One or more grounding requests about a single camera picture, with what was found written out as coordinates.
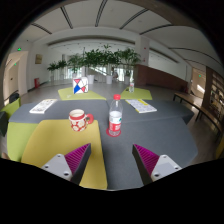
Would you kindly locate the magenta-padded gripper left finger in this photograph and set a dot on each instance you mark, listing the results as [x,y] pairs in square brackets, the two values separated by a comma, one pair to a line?
[60,166]

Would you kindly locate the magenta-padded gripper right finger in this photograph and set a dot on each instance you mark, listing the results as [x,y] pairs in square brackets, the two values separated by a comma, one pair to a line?
[162,166]

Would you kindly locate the clear red-capped water bottle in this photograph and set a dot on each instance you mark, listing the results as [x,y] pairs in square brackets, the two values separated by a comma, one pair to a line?
[115,116]

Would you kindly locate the small clear water bottle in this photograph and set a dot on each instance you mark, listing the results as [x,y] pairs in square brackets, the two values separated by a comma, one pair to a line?
[131,88]

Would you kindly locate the red floral mug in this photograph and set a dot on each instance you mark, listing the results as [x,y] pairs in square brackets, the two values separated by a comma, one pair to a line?
[78,121]

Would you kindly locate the white printed magazine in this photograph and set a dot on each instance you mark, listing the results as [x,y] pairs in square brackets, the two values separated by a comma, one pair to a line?
[43,106]

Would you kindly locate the white and yellow booklet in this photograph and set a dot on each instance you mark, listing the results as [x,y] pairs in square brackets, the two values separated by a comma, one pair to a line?
[140,106]

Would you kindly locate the wooden bench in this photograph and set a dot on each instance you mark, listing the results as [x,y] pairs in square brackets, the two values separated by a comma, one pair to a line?
[196,106]

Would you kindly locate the lime green pouf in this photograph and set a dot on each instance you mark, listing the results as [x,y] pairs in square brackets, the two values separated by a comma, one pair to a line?
[11,107]

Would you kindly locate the black bag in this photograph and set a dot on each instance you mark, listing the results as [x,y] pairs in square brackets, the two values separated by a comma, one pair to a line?
[14,97]

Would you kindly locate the red blue white cube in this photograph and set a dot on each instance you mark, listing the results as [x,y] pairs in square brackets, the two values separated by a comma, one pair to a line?
[80,85]

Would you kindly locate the red fire extinguisher box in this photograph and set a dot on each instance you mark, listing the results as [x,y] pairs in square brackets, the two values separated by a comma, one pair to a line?
[36,83]

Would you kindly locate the wooden shelf unit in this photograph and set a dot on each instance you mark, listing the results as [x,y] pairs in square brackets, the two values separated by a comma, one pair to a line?
[215,95]

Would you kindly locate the row of potted plants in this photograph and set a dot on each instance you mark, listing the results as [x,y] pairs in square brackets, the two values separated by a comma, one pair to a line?
[96,58]

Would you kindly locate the framed wall picture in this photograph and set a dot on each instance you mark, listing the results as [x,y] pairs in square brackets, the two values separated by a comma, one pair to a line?
[38,59]

